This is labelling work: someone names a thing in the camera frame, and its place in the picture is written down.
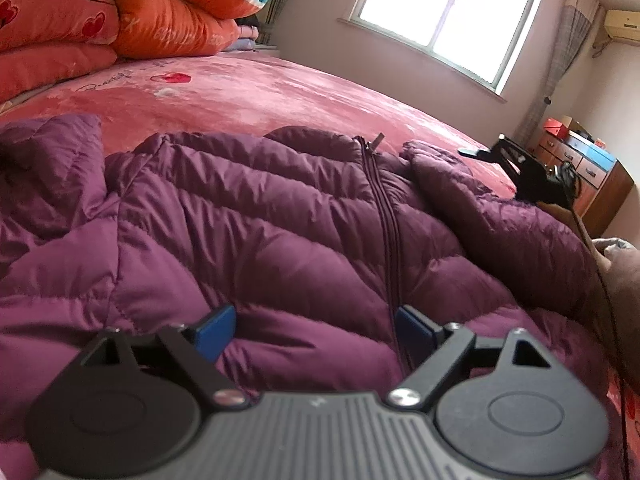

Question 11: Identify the folded blue cloth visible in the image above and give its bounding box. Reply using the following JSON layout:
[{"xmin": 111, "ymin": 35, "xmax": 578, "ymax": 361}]
[{"xmin": 225, "ymin": 14, "xmax": 263, "ymax": 54}]

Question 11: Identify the red box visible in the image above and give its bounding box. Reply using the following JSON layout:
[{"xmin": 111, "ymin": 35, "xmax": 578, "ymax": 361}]
[{"xmin": 542, "ymin": 117, "xmax": 572, "ymax": 139}]

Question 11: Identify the blue box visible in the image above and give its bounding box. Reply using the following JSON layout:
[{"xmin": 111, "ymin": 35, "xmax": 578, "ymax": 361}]
[{"xmin": 567, "ymin": 132, "xmax": 619, "ymax": 164}]

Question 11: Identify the pink bed blanket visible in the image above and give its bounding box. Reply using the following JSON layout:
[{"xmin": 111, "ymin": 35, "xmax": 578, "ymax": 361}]
[{"xmin": 0, "ymin": 51, "xmax": 640, "ymax": 480}]

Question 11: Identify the teal and orange folded quilt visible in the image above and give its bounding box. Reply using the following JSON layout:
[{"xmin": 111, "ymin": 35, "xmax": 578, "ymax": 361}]
[{"xmin": 75, "ymin": 0, "xmax": 272, "ymax": 59}]

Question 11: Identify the grey checked curtain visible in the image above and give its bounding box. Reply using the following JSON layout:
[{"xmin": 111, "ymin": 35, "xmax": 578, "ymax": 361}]
[{"xmin": 519, "ymin": 0, "xmax": 602, "ymax": 147}]

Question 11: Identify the window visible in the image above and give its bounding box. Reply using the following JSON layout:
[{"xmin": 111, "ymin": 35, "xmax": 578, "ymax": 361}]
[{"xmin": 336, "ymin": 0, "xmax": 549, "ymax": 97}]

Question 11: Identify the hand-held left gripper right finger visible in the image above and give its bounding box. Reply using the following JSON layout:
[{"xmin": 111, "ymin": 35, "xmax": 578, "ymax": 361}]
[{"xmin": 386, "ymin": 304, "xmax": 553, "ymax": 409}]

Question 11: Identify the person's right forearm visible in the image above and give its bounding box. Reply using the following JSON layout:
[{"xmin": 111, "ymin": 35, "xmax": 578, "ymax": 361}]
[{"xmin": 591, "ymin": 236, "xmax": 640, "ymax": 366}]

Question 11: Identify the wall air conditioner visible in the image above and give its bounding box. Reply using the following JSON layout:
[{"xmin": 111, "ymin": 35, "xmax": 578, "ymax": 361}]
[{"xmin": 601, "ymin": 8, "xmax": 640, "ymax": 43}]

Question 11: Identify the black cable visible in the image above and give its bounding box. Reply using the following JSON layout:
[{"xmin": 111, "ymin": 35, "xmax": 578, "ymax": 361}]
[{"xmin": 559, "ymin": 161, "xmax": 632, "ymax": 480}]

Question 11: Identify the wooden dresser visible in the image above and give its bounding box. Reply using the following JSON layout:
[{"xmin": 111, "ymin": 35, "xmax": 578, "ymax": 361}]
[{"xmin": 529, "ymin": 127, "xmax": 636, "ymax": 239}]

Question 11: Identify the purple down jacket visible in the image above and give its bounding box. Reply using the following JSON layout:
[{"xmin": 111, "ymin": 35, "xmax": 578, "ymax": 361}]
[{"xmin": 0, "ymin": 112, "xmax": 632, "ymax": 480}]

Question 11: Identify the orange heart print quilt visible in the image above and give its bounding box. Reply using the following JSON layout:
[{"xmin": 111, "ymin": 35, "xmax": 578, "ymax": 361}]
[{"xmin": 0, "ymin": 0, "xmax": 122, "ymax": 103}]

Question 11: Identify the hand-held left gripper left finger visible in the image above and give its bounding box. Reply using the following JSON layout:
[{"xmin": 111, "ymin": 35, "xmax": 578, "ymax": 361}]
[{"xmin": 80, "ymin": 304, "xmax": 247, "ymax": 409}]

